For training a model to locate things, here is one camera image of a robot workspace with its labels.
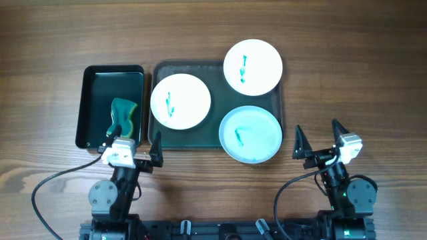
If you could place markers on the black rectangular water tub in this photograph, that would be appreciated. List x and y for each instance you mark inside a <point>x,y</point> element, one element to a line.
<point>101,85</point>

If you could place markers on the dark grey serving tray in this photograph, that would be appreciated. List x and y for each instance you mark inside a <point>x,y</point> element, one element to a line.
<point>223,99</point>

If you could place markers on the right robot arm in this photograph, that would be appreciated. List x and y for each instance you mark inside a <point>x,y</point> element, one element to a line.
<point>351,198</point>

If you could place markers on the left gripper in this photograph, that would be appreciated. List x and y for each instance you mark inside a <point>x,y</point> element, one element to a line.
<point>141,163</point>

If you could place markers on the green and yellow sponge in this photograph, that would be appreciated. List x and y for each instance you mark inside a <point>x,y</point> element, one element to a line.
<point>122,111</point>

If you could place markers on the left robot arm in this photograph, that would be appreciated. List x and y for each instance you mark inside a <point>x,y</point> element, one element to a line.
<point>111,199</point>

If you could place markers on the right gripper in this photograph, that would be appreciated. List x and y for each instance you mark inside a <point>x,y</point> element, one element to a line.
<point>320,156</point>

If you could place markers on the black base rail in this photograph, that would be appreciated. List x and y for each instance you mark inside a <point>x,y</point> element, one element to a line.
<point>227,230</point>

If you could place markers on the white plate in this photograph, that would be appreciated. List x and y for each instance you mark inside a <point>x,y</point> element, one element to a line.
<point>253,67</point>
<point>180,101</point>

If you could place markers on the light blue plate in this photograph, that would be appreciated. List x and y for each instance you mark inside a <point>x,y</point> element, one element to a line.
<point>250,134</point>

